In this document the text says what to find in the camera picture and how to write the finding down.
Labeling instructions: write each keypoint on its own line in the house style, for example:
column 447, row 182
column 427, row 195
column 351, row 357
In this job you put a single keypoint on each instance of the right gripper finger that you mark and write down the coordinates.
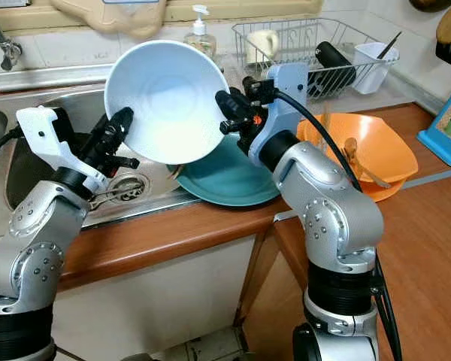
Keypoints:
column 237, row 107

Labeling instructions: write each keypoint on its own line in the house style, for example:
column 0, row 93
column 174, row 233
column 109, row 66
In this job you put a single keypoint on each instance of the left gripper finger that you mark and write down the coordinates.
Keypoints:
column 122, row 128
column 104, row 135

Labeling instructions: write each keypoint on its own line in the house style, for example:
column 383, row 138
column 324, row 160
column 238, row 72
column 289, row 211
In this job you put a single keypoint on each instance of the white bowl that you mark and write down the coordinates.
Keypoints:
column 165, row 101

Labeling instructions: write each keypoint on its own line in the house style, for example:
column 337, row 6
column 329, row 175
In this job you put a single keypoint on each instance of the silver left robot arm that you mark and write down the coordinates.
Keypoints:
column 30, row 256

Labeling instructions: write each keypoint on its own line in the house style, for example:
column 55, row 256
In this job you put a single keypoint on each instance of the cream mug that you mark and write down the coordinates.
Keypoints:
column 261, row 45

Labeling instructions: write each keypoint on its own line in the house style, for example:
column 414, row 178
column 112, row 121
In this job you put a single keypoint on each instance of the teal plate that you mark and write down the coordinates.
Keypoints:
column 225, row 184

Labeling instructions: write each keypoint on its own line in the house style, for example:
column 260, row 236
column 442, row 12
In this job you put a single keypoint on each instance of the stainless steel sink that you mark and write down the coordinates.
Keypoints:
column 45, row 90

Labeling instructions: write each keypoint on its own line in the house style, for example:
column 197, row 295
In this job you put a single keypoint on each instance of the clear soap pump bottle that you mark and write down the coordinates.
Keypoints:
column 201, row 34

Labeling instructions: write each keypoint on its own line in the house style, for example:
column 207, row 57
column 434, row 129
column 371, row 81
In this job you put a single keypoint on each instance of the black bottle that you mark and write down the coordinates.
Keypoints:
column 337, row 64

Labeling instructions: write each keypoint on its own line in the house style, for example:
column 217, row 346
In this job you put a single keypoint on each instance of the orange top counter cabinet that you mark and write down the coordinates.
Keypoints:
column 180, row 226

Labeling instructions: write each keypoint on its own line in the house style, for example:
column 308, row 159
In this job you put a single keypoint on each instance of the beige plastic container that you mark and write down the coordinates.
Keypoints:
column 109, row 15

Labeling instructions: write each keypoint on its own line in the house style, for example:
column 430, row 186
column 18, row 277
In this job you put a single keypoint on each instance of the white cutlery holder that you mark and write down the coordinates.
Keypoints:
column 374, row 71

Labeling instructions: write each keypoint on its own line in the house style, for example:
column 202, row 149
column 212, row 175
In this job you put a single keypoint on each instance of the metal sink faucet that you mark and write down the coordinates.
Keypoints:
column 9, row 51

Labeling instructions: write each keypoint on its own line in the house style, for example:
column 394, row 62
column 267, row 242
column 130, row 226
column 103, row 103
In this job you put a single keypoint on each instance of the orange plastic bowl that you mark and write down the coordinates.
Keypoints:
column 395, row 150

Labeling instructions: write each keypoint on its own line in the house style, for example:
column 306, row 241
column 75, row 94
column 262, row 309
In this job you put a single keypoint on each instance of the utensil in cutlery holder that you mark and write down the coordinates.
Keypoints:
column 389, row 45

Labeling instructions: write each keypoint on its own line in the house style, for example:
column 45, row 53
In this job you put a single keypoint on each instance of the blue box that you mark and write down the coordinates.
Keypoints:
column 443, row 131

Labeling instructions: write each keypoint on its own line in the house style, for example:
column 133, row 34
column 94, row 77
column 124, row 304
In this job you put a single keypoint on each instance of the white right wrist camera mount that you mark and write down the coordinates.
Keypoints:
column 289, row 94

